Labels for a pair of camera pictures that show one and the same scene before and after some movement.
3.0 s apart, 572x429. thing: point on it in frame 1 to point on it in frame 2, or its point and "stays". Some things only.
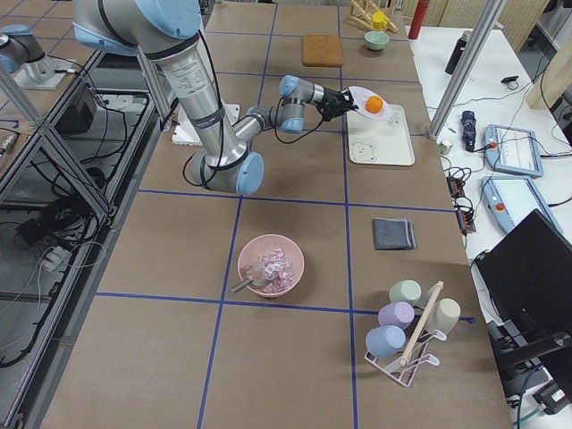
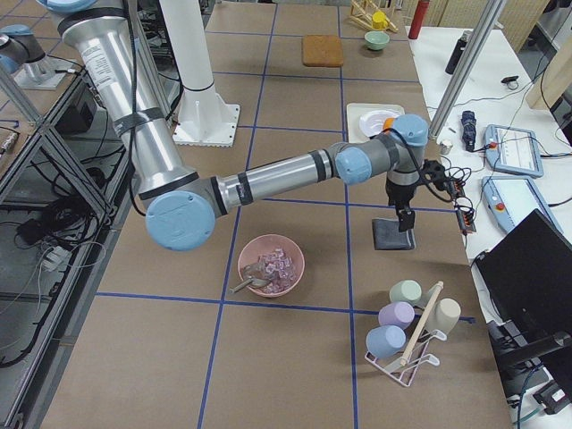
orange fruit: (374, 104) to (389, 122)
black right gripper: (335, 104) to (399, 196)
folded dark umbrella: (468, 121) stays
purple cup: (397, 313) stays
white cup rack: (404, 369) stays
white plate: (382, 113) to (371, 122)
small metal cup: (445, 147) stays
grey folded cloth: (393, 234) stays
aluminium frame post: (491, 13) stays
